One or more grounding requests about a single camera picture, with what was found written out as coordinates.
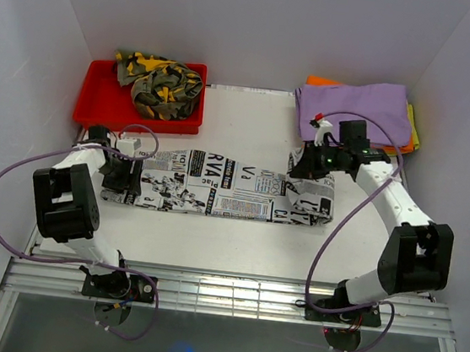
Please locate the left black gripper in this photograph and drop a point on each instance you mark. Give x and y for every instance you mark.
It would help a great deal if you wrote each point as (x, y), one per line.
(131, 182)

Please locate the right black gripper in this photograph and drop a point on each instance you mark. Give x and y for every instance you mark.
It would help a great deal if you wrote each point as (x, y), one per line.
(307, 167)

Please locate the newspaper print trousers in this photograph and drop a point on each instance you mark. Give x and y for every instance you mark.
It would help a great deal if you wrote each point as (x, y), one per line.
(199, 182)

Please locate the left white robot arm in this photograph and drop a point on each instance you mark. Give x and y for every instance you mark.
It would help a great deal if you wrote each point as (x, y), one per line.
(67, 210)

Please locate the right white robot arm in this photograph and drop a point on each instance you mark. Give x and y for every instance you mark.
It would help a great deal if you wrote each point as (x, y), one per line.
(417, 255)

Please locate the folded orange trousers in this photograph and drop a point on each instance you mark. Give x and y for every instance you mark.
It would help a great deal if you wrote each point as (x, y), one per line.
(408, 147)

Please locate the folded purple trousers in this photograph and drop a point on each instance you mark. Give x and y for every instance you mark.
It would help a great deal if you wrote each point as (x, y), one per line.
(377, 134)

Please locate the camouflage trousers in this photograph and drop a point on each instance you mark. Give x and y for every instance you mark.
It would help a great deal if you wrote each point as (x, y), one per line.
(161, 89)

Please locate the red plastic bin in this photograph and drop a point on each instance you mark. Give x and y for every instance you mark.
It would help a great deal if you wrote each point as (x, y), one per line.
(102, 101)

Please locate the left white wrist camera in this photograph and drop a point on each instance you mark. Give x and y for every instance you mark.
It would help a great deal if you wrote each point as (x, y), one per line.
(128, 146)

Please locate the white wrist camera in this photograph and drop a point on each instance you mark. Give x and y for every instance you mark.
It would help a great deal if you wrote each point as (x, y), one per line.
(128, 146)
(323, 128)

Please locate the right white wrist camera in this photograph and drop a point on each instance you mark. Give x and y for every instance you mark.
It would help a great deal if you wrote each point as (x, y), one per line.
(323, 128)

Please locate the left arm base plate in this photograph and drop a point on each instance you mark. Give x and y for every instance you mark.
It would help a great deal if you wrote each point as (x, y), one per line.
(138, 289)

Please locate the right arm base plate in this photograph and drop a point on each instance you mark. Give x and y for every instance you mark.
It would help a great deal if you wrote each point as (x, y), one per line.
(370, 316)

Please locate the aluminium mounting rail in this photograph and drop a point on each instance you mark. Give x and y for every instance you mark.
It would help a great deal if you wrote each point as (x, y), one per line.
(227, 296)

